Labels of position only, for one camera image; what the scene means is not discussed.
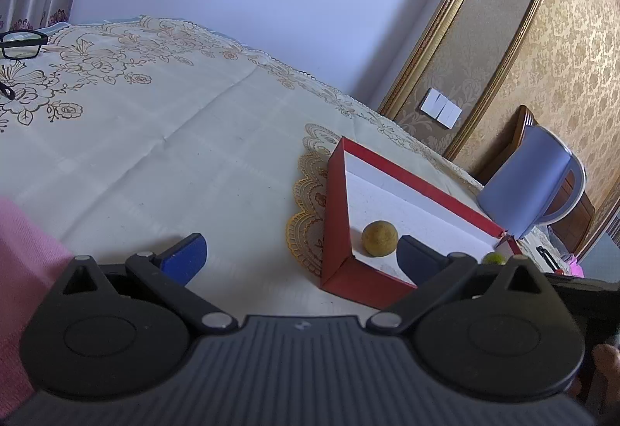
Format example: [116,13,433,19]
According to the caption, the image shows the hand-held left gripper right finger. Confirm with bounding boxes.
[367,235,558,337]

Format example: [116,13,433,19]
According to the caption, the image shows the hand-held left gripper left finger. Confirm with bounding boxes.
[46,233,239,337]

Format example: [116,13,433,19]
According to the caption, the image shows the brown round fruit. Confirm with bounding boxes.
[361,220,399,257]

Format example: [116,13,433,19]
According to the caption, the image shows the red shallow cardboard box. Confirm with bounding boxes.
[320,136,524,310]

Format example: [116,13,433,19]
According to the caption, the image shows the person's right hand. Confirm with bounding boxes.
[592,343,620,389]

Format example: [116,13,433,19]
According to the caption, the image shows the embroidered cream tablecloth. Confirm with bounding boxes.
[0,15,553,320]

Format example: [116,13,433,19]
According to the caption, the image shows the blue electric kettle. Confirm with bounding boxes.
[477,124,587,240]

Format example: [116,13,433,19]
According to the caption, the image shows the black eyeglasses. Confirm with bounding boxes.
[0,29,49,100]

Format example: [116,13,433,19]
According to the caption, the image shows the white wall switch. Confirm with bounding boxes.
[419,88,463,129]

